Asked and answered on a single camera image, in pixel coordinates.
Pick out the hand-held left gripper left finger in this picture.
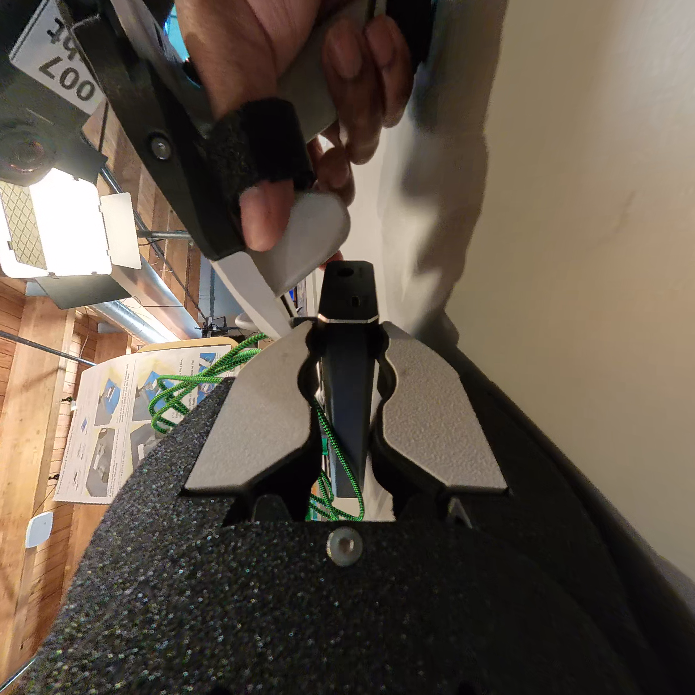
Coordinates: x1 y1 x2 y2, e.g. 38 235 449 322
185 320 322 493

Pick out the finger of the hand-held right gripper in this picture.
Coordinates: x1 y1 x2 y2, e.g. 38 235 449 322
209 251 298 340

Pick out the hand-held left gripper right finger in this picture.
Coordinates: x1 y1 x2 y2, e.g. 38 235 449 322
370 321 508 495

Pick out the green braided cable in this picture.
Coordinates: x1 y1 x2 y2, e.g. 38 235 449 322
149 333 366 522

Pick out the black box-shaped USB hub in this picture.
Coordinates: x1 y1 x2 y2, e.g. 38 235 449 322
317 261 379 497

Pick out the grey desk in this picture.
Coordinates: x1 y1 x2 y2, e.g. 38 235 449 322
347 0 695 587

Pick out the person's right hand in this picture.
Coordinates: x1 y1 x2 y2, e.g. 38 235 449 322
174 0 413 253

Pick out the studio light panel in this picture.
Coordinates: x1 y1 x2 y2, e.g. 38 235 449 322
0 165 143 310

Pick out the illustrated instruction sheet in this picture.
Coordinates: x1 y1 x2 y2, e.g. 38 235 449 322
53 344 242 505

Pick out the silver air duct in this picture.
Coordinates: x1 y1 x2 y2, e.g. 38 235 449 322
89 255 202 345

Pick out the white wall device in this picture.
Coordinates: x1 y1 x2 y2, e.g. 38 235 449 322
24 510 55 549

